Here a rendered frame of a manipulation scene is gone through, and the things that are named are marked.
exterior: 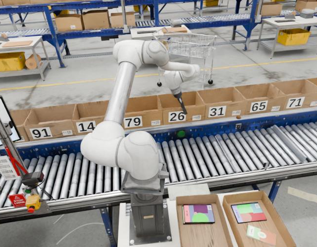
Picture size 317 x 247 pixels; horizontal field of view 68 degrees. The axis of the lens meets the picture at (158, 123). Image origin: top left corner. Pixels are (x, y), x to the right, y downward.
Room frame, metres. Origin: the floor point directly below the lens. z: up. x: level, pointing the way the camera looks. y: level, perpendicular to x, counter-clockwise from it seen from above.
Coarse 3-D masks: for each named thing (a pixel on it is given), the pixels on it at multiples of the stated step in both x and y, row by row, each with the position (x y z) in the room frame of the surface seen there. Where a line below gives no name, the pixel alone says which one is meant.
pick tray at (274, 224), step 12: (252, 192) 1.00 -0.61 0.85; (264, 192) 1.00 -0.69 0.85; (228, 204) 0.98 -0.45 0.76; (264, 204) 0.96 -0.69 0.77; (228, 216) 0.87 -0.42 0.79; (276, 216) 0.84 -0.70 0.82; (240, 228) 0.80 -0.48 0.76; (264, 228) 0.80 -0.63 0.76; (276, 228) 0.79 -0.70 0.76; (240, 240) 0.69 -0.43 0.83; (252, 240) 0.73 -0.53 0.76; (276, 240) 0.72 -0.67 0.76; (288, 240) 0.69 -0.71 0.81
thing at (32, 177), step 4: (32, 172) 1.05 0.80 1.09; (36, 172) 1.04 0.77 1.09; (40, 172) 1.05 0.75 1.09; (24, 176) 1.02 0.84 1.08; (28, 176) 1.01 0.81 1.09; (32, 176) 1.01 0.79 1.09; (36, 176) 1.01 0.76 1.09; (40, 176) 1.01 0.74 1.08; (24, 180) 0.99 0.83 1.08; (28, 180) 0.99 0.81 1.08; (32, 180) 0.99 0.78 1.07; (36, 180) 1.00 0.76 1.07; (40, 180) 1.00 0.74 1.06; (24, 184) 0.99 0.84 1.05; (28, 184) 0.99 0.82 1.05; (32, 184) 1.00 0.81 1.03; (36, 184) 1.01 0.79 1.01; (32, 188) 1.00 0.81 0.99
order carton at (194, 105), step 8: (160, 96) 2.05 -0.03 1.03; (168, 96) 2.06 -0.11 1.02; (184, 96) 2.08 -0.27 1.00; (192, 96) 2.09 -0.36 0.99; (168, 104) 2.06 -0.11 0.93; (176, 104) 2.07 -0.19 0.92; (184, 104) 2.08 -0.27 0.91; (192, 104) 2.09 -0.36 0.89; (200, 104) 1.94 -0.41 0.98; (168, 112) 1.77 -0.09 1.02; (192, 112) 1.80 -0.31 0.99; (200, 112) 1.81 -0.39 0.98; (168, 120) 1.77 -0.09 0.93; (200, 120) 1.81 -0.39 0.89
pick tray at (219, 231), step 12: (180, 204) 1.00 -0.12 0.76; (216, 204) 0.98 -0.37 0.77; (180, 216) 0.91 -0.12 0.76; (216, 216) 0.90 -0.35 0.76; (180, 228) 0.82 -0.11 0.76; (192, 228) 0.82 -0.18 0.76; (204, 228) 0.82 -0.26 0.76; (216, 228) 0.81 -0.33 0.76; (180, 240) 0.73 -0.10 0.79; (192, 240) 0.74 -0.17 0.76; (204, 240) 0.74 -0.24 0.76; (216, 240) 0.74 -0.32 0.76; (228, 240) 0.71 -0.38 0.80
